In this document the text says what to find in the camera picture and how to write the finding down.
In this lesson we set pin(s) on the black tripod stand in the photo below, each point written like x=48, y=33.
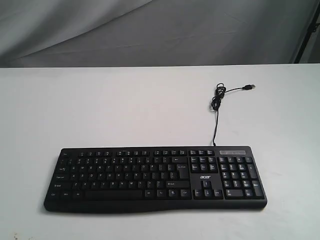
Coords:
x=308, y=50

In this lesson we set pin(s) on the grey backdrop cloth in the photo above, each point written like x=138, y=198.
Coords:
x=151, y=33

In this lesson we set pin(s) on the black acer keyboard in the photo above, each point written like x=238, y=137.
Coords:
x=161, y=178

